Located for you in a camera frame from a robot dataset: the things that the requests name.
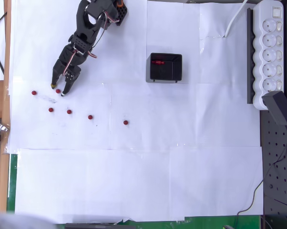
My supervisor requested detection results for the black open box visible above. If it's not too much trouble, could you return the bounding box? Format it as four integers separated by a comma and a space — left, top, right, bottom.
145, 52, 183, 83

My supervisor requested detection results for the wooden table edge strip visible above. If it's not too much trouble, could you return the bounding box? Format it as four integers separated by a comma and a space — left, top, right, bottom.
0, 0, 12, 213

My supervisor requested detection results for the metal clamp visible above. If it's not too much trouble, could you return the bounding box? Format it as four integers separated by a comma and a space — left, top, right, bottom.
0, 121, 10, 145

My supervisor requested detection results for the green cutting mat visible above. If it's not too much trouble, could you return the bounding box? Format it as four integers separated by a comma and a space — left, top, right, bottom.
6, 154, 263, 229

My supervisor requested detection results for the blurry grey object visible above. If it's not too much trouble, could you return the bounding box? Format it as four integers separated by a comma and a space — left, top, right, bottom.
0, 204, 57, 229

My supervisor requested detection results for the black flat device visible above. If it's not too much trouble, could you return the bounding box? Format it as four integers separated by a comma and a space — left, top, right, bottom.
64, 222, 136, 229

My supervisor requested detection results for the white power strip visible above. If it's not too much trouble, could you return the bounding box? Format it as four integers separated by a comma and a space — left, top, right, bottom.
252, 0, 285, 111

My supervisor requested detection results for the black power adapter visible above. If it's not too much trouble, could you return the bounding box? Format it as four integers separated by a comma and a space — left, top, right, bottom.
262, 90, 287, 127

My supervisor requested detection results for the black pegboard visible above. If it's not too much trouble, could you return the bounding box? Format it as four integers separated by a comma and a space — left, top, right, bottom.
259, 0, 287, 229

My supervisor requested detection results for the red white gripper wire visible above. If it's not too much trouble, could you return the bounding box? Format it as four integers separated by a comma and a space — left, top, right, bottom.
62, 49, 78, 76

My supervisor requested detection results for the white power cable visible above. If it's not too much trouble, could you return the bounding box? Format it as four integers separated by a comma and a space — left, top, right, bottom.
224, 0, 249, 39

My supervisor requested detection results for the thin black adapter cable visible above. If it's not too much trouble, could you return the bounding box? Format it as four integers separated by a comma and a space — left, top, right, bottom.
234, 124, 287, 229

